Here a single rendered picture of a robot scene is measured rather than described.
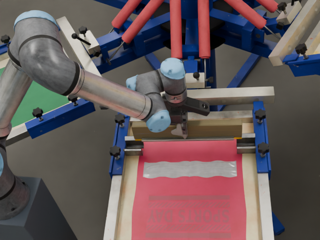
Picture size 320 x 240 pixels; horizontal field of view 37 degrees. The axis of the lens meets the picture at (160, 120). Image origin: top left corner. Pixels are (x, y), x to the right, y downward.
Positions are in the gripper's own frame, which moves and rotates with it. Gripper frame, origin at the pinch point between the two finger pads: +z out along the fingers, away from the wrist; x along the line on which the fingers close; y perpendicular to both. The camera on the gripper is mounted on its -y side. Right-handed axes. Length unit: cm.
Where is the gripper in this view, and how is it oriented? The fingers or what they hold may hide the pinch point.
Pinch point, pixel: (186, 131)
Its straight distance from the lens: 178.6
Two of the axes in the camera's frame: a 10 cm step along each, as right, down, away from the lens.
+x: -0.6, 7.8, -6.3
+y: -9.9, 0.3, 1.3
